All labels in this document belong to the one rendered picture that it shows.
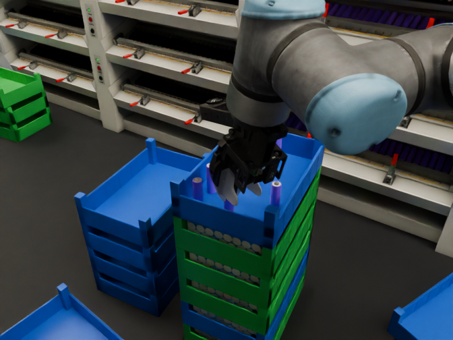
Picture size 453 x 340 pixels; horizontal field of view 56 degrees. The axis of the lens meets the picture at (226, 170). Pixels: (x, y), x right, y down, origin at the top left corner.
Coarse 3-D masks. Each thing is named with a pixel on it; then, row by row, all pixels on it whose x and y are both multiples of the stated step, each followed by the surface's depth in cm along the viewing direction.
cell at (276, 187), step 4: (272, 184) 77; (276, 184) 76; (280, 184) 77; (272, 188) 77; (276, 188) 76; (280, 188) 77; (272, 192) 77; (276, 192) 77; (280, 192) 78; (272, 196) 78; (276, 196) 77; (272, 200) 78; (276, 200) 78; (272, 204) 79; (276, 204) 78
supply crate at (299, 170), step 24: (288, 144) 96; (312, 144) 93; (288, 168) 92; (312, 168) 86; (192, 192) 84; (216, 192) 85; (240, 192) 85; (264, 192) 85; (288, 192) 85; (192, 216) 77; (216, 216) 74; (240, 216) 72; (264, 216) 69; (288, 216) 77; (264, 240) 72
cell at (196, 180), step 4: (192, 180) 77; (196, 180) 77; (200, 180) 77; (196, 184) 77; (200, 184) 77; (196, 188) 77; (200, 188) 78; (196, 192) 78; (200, 192) 78; (196, 196) 79; (200, 196) 79; (200, 200) 79
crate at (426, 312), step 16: (432, 288) 109; (448, 288) 116; (416, 304) 107; (432, 304) 111; (448, 304) 111; (400, 320) 101; (416, 320) 107; (432, 320) 107; (448, 320) 107; (400, 336) 102; (416, 336) 104; (432, 336) 104; (448, 336) 104
